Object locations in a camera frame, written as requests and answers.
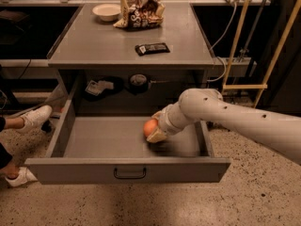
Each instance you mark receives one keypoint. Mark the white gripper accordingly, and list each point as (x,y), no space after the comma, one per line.
(166,121)

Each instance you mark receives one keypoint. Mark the orange fruit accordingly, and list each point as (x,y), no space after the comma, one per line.
(149,126)

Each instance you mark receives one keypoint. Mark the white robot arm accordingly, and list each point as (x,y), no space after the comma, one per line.
(278,132)

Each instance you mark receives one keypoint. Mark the open grey top drawer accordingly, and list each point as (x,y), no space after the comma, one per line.
(86,148)

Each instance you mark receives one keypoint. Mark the black tape roll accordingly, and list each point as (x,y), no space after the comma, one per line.
(139,83)

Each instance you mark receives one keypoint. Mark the grey metal cabinet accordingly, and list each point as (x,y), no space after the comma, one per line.
(103,50)

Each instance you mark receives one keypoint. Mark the black snack bar wrapper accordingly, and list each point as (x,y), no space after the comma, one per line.
(152,48)

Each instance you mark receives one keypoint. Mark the crumpled chip bag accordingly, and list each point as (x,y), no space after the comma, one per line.
(140,14)

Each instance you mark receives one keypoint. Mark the white ceramic bowl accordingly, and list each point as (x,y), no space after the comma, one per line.
(107,12)

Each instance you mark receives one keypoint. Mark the white sneaker upper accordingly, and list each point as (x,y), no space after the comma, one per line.
(35,118)

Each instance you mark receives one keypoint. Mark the white sneaker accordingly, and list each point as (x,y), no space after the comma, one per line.
(35,118)
(25,176)

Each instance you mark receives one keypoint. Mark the white sneaker lower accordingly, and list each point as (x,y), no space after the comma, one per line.
(25,176)

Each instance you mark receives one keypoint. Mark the black drawer handle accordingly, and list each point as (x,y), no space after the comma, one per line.
(129,175)

